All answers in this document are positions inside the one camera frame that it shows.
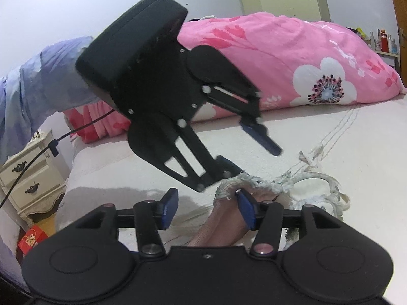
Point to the clear bottle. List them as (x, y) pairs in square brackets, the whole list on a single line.
[(372, 40)]

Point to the cream nightstand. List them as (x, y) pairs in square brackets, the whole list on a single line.
[(31, 178)]

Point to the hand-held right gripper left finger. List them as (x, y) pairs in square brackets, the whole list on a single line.
[(168, 208)]

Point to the pink floral quilt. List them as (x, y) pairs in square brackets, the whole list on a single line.
[(286, 44)]

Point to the red box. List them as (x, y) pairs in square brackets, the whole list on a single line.
[(31, 240)]

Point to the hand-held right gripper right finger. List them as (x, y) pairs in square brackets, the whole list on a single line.
[(246, 209)]

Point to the white desk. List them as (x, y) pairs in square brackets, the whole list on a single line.
[(386, 57)]

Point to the person's left forearm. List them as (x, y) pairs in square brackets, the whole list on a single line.
[(38, 82)]

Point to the brown wooden door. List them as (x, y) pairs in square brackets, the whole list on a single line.
[(401, 12)]

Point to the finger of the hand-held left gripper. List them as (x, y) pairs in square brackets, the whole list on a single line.
[(216, 170), (259, 133)]

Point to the white frayed shoelace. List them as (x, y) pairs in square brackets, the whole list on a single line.
[(334, 182)]

